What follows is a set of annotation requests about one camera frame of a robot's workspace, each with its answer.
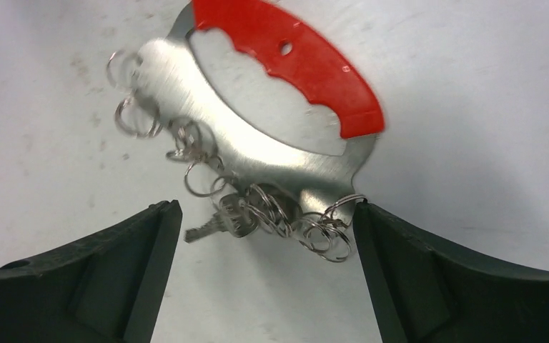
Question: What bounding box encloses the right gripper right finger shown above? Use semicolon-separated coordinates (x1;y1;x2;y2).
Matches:
353;202;549;342

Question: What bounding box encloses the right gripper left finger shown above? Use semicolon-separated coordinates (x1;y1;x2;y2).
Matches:
0;201;182;342

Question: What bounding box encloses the small silver key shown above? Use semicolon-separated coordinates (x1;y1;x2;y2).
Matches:
184;193;258;243

